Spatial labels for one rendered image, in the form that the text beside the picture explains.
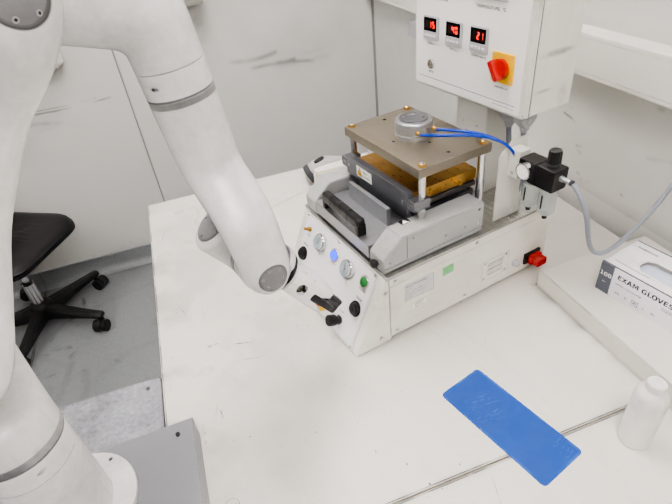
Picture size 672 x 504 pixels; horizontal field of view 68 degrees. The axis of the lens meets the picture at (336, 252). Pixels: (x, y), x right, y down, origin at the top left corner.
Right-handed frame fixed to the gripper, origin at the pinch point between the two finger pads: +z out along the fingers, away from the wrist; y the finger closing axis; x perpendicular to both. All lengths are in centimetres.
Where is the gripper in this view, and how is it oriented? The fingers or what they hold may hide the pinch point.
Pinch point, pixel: (330, 301)
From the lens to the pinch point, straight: 99.3
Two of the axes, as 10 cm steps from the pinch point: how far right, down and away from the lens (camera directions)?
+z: 5.7, 4.5, 6.9
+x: -6.5, 7.5, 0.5
